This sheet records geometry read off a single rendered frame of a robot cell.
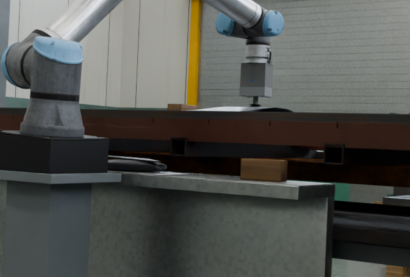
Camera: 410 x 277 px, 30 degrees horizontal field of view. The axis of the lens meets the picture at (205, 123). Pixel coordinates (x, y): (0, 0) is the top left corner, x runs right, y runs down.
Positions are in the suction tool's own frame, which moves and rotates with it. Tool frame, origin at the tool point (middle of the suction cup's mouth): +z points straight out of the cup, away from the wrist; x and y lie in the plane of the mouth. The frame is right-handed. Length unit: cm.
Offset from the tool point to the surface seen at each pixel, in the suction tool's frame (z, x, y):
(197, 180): 20, 63, -13
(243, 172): 17, 55, -21
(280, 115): 2.8, 39.6, -23.9
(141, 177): 20, 61, 3
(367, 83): -83, -821, 181
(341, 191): 44, -375, 81
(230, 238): 34, 47, -15
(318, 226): 29, 49, -38
